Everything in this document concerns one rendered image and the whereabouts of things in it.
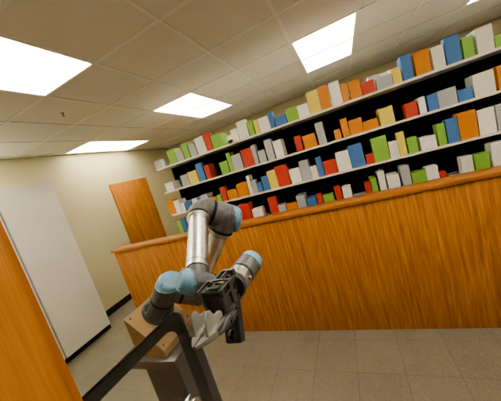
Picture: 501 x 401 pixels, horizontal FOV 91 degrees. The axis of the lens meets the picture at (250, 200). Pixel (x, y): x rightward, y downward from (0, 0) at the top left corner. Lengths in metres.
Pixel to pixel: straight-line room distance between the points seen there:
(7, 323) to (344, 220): 1.98
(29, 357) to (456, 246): 2.25
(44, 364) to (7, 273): 0.10
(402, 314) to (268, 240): 1.23
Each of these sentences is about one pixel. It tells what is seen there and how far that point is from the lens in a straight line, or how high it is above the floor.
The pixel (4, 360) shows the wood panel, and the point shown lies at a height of 1.53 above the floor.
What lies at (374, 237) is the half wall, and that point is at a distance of 2.16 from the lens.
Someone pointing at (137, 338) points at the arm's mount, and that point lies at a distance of 1.37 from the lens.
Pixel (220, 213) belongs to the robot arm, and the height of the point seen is 1.47.
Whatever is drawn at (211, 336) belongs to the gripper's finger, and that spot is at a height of 1.32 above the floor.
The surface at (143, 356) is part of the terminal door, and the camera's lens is 0.54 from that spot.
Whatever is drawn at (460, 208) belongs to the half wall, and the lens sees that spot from 2.20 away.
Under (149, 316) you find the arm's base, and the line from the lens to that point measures 1.35.
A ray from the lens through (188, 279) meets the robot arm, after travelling 0.77.
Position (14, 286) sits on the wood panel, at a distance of 0.35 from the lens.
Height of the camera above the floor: 1.63
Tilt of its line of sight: 8 degrees down
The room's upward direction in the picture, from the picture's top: 17 degrees counter-clockwise
